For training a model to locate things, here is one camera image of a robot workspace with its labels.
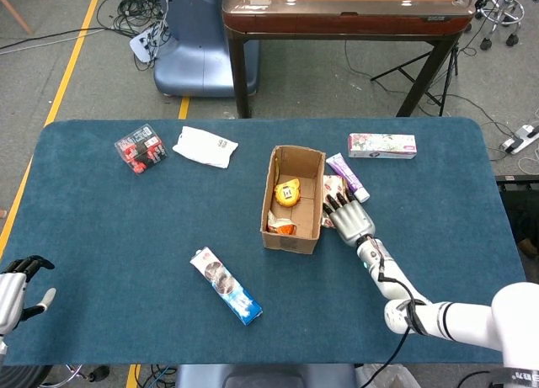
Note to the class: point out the red black clear pack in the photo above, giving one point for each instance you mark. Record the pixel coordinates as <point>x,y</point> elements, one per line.
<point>141,150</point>

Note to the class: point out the black tripod stand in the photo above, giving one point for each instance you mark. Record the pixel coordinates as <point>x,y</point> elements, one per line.
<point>404,70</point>

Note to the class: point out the open cardboard box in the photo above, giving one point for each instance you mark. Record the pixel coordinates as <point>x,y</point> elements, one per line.
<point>290,242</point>

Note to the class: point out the purple white tube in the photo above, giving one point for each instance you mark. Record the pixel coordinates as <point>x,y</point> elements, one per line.
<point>345,173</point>

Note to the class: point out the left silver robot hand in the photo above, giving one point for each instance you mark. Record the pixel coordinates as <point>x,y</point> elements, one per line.
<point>12,295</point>

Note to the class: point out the brown mahjong table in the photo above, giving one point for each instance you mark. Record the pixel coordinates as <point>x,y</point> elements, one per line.
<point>337,24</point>

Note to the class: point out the white tissue pack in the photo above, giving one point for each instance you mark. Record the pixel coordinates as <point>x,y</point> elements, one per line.
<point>204,148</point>

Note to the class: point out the chrome chair base with casters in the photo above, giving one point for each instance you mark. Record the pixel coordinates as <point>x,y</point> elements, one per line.
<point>99,373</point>

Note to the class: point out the blue cookie package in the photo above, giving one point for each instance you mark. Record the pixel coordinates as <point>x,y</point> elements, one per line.
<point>223,285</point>

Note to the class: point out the yellow tape measure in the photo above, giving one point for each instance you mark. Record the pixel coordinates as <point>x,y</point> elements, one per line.
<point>287,194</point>

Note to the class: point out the white chair wooden legs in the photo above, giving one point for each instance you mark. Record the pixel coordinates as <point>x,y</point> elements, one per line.
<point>17,11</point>

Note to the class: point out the beige snack bag red print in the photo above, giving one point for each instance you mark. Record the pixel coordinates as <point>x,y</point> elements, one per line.
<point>334,184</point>

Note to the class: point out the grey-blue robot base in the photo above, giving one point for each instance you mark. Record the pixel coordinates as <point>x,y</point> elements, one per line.
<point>261,377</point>

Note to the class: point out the white power strip with plugs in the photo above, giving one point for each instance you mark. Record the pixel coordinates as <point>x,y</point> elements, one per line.
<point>139,47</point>

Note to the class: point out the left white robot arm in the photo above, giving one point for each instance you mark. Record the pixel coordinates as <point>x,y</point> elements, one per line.
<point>3,346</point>

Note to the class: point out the chrome stool black seat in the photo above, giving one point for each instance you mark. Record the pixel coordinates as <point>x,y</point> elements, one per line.
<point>501,13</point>

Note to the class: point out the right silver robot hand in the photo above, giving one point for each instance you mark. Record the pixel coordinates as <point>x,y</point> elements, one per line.
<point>351,221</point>

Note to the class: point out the blue felt table cover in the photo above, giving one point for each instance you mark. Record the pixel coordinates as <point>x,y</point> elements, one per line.
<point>126,219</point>

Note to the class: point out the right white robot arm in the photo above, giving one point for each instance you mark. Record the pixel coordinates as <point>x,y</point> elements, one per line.
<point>396,278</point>

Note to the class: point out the orange white snack packet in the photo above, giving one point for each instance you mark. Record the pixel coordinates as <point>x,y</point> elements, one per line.
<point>282,228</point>

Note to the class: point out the grey-blue robot pedestal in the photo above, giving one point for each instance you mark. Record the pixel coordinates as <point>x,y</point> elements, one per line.
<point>189,55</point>

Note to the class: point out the black equipment case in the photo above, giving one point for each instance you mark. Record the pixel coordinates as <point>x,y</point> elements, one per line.
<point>522,211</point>

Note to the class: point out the white floral toothpaste box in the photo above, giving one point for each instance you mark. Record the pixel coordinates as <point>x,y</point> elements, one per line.
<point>381,146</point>

